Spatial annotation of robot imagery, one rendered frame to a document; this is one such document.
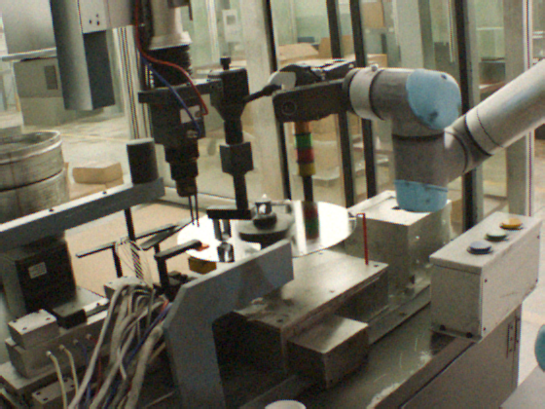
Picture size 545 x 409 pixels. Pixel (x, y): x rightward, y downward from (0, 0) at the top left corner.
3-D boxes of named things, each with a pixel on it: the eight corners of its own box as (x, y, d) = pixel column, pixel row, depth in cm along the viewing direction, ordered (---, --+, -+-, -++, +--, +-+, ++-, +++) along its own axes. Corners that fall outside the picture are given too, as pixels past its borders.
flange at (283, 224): (283, 240, 115) (282, 226, 114) (226, 237, 119) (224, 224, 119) (304, 218, 125) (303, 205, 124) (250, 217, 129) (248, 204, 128)
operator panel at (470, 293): (494, 276, 136) (495, 210, 132) (540, 285, 129) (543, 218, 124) (428, 329, 118) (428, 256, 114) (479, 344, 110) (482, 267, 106)
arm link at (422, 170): (467, 197, 92) (464, 123, 89) (432, 220, 85) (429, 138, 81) (421, 190, 98) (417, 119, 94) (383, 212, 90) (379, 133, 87)
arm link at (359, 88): (374, 128, 89) (362, 71, 86) (350, 125, 93) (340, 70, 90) (408, 112, 93) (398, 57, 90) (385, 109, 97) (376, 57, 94)
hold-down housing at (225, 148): (244, 168, 116) (231, 54, 110) (259, 171, 112) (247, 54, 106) (217, 175, 113) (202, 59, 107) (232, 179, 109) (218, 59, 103)
